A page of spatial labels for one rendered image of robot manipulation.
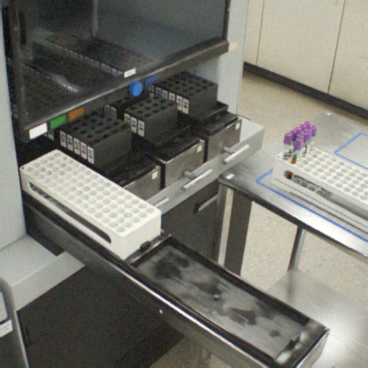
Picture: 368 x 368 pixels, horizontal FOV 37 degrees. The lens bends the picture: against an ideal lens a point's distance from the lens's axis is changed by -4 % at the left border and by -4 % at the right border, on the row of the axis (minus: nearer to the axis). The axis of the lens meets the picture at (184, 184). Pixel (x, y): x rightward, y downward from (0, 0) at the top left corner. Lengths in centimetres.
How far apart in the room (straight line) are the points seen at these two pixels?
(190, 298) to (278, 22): 265
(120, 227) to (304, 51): 254
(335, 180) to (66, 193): 52
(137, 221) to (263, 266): 125
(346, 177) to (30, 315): 69
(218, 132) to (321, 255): 106
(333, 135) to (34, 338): 84
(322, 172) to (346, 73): 217
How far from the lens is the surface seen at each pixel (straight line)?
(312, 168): 116
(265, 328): 93
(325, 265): 228
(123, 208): 103
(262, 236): 235
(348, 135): 144
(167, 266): 101
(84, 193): 107
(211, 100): 145
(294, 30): 340
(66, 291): 121
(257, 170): 124
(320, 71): 338
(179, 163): 130
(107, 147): 121
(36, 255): 114
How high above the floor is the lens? 150
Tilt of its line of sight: 35 degrees down
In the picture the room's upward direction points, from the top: 4 degrees clockwise
